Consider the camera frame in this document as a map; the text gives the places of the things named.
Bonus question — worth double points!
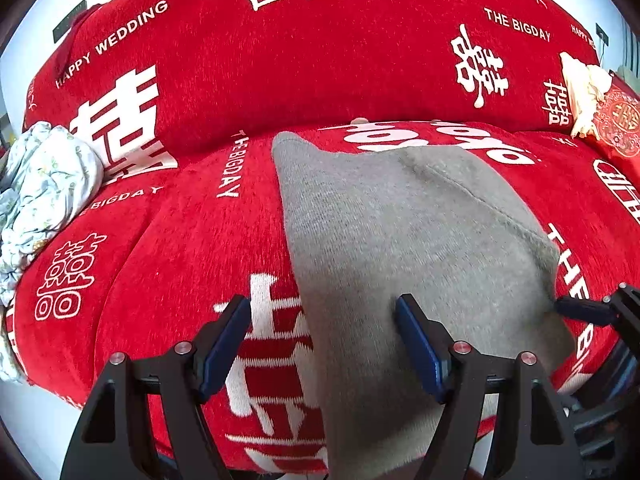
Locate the cream crumpled cloth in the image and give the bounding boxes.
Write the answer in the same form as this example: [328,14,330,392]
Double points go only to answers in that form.
[558,51,614,139]

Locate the red printed sofa cover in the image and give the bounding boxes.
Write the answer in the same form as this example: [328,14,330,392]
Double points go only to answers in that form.
[10,0,640,477]

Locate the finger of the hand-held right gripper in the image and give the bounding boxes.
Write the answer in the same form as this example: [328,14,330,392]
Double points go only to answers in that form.
[555,282,640,357]

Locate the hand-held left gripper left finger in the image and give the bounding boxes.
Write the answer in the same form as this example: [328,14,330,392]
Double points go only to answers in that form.
[60,294,252,480]

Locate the red embroidered cushion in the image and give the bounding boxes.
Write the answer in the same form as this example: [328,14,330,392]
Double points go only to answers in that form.
[592,72,640,187]

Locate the grey knit sweater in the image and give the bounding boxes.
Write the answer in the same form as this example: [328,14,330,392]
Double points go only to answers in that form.
[272,131,577,480]

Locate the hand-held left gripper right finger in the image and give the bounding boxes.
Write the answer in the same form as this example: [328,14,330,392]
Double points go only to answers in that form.
[395,293,584,480]

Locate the white floral cloth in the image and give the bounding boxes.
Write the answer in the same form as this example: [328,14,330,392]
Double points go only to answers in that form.
[0,122,105,382]

